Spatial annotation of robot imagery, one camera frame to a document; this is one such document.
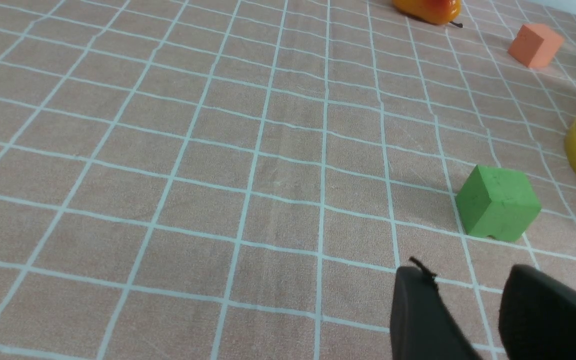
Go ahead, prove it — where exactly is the orange toy fruit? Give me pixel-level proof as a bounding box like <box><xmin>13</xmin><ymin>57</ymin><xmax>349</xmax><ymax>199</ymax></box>
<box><xmin>392</xmin><ymin>0</ymin><xmax>464</xmax><ymax>28</ymax></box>

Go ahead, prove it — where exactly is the pink grid tablecloth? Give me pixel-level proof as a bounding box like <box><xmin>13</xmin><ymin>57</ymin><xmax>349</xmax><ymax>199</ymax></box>
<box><xmin>0</xmin><ymin>0</ymin><xmax>576</xmax><ymax>360</ymax></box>

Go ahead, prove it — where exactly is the orange foam cube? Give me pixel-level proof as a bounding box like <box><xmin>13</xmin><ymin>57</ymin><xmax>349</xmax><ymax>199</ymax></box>
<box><xmin>507</xmin><ymin>23</ymin><xmax>565</xmax><ymax>69</ymax></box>

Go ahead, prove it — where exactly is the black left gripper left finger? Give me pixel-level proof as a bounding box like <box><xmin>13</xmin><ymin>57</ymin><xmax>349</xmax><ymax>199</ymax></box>
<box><xmin>390</xmin><ymin>257</ymin><xmax>482</xmax><ymax>360</ymax></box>

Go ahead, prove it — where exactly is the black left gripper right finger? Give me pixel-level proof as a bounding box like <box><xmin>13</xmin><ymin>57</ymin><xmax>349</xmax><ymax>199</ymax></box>
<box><xmin>498</xmin><ymin>264</ymin><xmax>576</xmax><ymax>360</ymax></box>

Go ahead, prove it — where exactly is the green foam block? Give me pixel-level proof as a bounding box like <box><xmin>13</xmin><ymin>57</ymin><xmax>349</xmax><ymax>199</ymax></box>
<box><xmin>455</xmin><ymin>165</ymin><xmax>542</xmax><ymax>243</ymax></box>

